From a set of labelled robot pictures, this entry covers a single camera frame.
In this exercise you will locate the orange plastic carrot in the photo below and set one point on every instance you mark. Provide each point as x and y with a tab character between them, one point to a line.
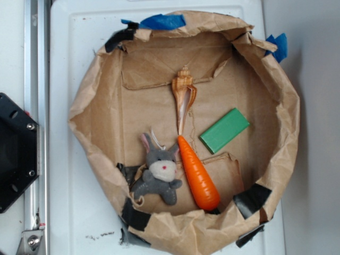
202	187

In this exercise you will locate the blue tape piece top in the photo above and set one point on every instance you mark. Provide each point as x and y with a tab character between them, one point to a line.
160	22

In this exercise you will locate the blue tape piece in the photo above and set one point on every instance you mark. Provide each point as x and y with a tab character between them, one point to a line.
160	22
282	49

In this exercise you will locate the blue tape piece right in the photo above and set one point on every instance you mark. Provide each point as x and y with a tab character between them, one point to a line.
282	49

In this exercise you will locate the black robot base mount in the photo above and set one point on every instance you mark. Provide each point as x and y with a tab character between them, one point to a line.
18	152

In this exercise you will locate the orange spiral sea shell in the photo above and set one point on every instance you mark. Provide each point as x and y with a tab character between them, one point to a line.
185	94

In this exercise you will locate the aluminium extrusion rail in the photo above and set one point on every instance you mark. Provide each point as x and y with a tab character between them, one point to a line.
35	236

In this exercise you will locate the white plastic tray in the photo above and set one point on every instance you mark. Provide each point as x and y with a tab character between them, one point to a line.
81	220

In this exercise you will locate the grey plush bunny toy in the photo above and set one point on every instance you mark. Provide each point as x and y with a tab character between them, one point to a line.
160	175

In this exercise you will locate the brown paper bag container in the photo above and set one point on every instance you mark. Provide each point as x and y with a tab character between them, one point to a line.
127	91

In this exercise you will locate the green rectangular block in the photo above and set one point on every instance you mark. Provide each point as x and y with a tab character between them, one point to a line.
224	130

